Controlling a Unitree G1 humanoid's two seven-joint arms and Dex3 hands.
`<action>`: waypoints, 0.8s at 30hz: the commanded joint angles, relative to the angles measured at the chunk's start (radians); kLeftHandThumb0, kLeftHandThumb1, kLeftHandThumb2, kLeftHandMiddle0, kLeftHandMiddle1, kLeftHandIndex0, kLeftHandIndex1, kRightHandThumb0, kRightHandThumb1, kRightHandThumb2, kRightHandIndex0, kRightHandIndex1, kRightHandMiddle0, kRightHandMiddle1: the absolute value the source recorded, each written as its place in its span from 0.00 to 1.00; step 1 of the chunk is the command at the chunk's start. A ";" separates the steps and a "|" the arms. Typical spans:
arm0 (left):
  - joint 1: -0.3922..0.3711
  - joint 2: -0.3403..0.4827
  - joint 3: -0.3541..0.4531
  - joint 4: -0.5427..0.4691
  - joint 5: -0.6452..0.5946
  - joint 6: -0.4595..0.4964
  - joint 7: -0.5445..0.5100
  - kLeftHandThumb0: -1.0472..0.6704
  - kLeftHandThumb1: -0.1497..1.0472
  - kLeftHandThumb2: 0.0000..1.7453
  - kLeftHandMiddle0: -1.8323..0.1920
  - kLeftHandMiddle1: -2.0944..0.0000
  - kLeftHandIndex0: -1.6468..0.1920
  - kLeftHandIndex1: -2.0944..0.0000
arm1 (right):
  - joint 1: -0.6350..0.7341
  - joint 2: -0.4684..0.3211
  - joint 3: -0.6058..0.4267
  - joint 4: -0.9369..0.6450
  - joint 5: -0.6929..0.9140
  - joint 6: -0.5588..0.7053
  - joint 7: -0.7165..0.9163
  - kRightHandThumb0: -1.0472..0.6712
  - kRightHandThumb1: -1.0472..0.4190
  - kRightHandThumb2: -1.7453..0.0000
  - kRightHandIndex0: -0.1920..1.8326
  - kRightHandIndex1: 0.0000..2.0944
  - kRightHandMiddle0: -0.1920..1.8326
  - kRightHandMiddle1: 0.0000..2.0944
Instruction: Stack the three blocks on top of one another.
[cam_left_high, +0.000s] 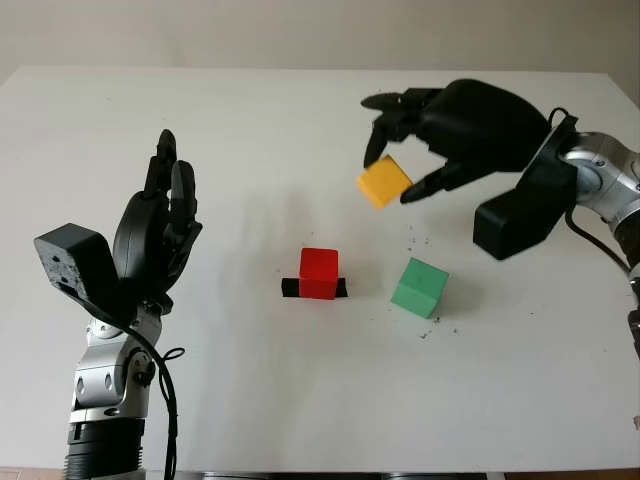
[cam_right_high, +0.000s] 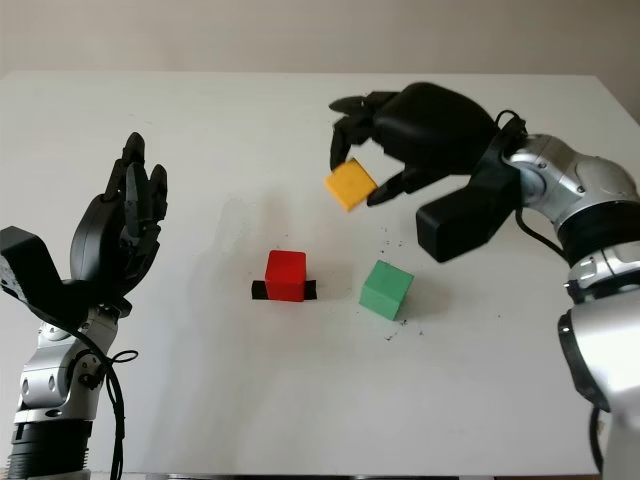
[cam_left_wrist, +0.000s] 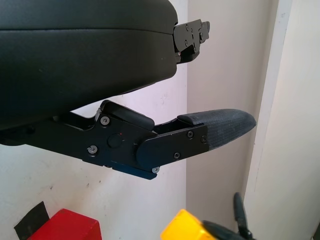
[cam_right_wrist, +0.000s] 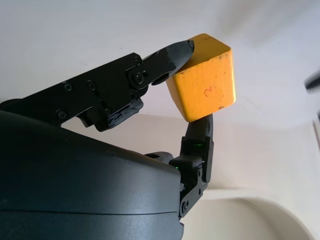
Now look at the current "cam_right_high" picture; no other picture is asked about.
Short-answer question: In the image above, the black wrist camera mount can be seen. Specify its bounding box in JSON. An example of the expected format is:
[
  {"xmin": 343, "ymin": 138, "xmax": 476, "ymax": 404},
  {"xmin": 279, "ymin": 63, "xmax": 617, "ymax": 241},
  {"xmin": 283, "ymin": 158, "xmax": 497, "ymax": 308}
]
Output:
[
  {"xmin": 0, "ymin": 225, "xmax": 96, "ymax": 335},
  {"xmin": 415, "ymin": 134, "xmax": 526, "ymax": 264}
]

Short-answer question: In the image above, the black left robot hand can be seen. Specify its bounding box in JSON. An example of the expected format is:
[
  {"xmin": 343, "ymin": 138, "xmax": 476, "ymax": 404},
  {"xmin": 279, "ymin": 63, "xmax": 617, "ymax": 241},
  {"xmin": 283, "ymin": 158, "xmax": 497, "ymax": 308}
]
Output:
[{"xmin": 69, "ymin": 132, "xmax": 169, "ymax": 316}]

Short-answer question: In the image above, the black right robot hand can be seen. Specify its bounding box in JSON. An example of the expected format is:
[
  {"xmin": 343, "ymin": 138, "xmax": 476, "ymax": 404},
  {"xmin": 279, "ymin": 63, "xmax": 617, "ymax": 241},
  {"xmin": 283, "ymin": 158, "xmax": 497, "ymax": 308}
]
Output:
[{"xmin": 328, "ymin": 82, "xmax": 501, "ymax": 207}]

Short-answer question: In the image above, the green block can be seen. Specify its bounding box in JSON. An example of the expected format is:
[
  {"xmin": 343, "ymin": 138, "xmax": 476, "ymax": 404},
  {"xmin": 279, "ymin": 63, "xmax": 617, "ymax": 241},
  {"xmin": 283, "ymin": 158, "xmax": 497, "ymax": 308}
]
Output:
[{"xmin": 358, "ymin": 259, "xmax": 415, "ymax": 321}]

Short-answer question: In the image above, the red block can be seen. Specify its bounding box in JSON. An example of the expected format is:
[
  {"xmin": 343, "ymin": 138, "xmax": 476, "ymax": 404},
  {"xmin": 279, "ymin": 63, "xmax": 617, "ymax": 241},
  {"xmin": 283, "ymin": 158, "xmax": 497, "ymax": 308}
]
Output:
[{"xmin": 264, "ymin": 250, "xmax": 307, "ymax": 303}]

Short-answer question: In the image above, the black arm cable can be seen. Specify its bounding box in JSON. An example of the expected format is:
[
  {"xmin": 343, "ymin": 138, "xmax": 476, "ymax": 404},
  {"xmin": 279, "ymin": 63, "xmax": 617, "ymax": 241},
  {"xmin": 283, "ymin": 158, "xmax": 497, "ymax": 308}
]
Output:
[
  {"xmin": 493, "ymin": 109, "xmax": 607, "ymax": 474},
  {"xmin": 64, "ymin": 324, "xmax": 139, "ymax": 480}
]

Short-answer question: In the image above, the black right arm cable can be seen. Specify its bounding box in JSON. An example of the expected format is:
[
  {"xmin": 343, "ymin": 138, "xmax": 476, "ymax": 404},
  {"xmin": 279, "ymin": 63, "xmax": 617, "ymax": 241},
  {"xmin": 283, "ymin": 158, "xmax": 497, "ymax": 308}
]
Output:
[{"xmin": 493, "ymin": 109, "xmax": 607, "ymax": 474}]

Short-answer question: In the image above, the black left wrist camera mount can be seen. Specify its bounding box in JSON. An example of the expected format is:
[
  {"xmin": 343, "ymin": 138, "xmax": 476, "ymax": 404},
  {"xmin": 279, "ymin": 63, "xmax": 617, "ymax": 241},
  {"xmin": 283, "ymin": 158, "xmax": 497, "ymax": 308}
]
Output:
[{"xmin": 0, "ymin": 225, "xmax": 96, "ymax": 335}]

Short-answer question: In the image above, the black tape strip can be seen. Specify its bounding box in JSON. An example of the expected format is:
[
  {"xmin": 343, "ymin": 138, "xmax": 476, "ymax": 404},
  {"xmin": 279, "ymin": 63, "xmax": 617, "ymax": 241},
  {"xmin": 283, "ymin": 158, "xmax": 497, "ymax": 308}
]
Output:
[{"xmin": 250, "ymin": 280, "xmax": 317, "ymax": 302}]

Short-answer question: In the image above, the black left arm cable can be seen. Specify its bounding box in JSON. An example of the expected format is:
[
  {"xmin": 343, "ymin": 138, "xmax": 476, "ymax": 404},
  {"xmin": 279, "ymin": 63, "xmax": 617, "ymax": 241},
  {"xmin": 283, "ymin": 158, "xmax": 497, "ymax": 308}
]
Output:
[{"xmin": 64, "ymin": 324, "xmax": 139, "ymax": 480}]

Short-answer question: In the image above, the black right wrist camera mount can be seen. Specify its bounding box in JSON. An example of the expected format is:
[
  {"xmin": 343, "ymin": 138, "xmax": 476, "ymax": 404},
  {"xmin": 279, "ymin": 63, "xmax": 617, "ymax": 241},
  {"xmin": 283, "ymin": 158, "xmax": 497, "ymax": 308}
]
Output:
[{"xmin": 415, "ymin": 134, "xmax": 526, "ymax": 264}]

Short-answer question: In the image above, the yellow block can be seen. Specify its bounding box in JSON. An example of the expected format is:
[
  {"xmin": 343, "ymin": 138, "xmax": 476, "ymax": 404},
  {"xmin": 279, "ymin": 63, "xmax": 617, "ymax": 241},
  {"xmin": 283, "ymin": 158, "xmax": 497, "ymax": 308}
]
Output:
[{"xmin": 323, "ymin": 158, "xmax": 380, "ymax": 213}]

